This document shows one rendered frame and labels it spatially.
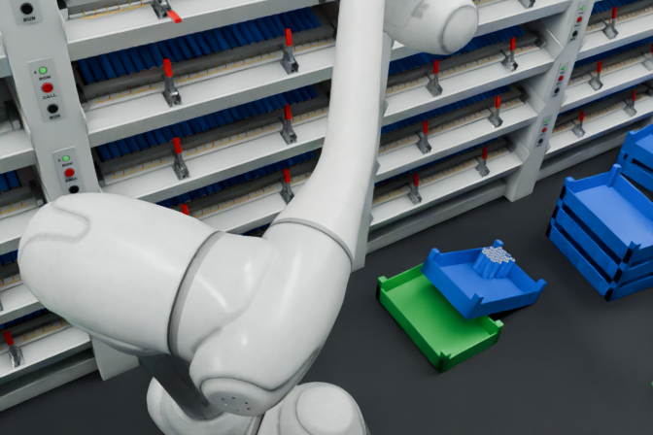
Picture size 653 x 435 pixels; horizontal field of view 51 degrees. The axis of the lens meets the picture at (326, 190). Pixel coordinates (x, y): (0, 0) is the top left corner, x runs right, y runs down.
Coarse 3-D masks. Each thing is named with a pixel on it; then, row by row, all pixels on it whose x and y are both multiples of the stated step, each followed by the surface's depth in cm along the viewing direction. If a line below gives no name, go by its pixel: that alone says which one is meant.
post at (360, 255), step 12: (384, 36) 152; (384, 48) 154; (384, 60) 157; (384, 72) 159; (384, 84) 162; (384, 96) 164; (372, 168) 178; (372, 180) 181; (372, 192) 184; (360, 228) 191; (360, 240) 195; (360, 252) 198; (360, 264) 202
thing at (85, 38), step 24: (168, 0) 124; (192, 0) 125; (216, 0) 127; (240, 0) 128; (264, 0) 130; (288, 0) 133; (312, 0) 137; (72, 24) 116; (96, 24) 117; (120, 24) 119; (144, 24) 120; (168, 24) 122; (192, 24) 125; (216, 24) 128; (72, 48) 115; (96, 48) 118; (120, 48) 121
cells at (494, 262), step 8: (496, 248) 204; (480, 256) 198; (488, 256) 196; (496, 256) 198; (504, 256) 200; (480, 264) 198; (488, 264) 196; (496, 264) 196; (504, 264) 198; (512, 264) 200; (480, 272) 199; (488, 272) 197; (496, 272) 197; (504, 272) 201
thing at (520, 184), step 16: (576, 0) 183; (592, 0) 186; (560, 16) 187; (560, 32) 189; (576, 48) 196; (528, 80) 205; (544, 80) 200; (544, 96) 202; (560, 96) 207; (544, 112) 207; (528, 128) 212; (528, 144) 214; (544, 144) 219; (528, 160) 219; (512, 176) 225; (528, 176) 225; (512, 192) 228; (528, 192) 232
